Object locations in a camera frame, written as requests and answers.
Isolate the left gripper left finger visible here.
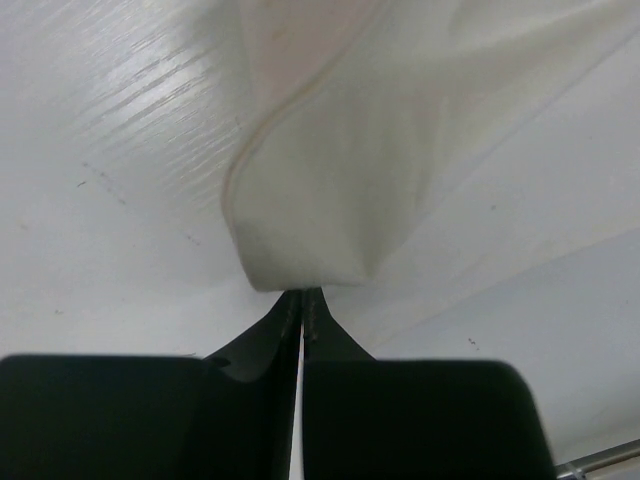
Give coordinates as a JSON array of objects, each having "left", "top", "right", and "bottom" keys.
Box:
[{"left": 1, "top": 292, "right": 301, "bottom": 479}]

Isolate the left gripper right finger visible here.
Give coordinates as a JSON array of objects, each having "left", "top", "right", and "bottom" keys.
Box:
[{"left": 302, "top": 289, "right": 555, "bottom": 479}]

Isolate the cream white t shirt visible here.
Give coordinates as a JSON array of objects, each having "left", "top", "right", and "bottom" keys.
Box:
[{"left": 222, "top": 1, "right": 639, "bottom": 344}]

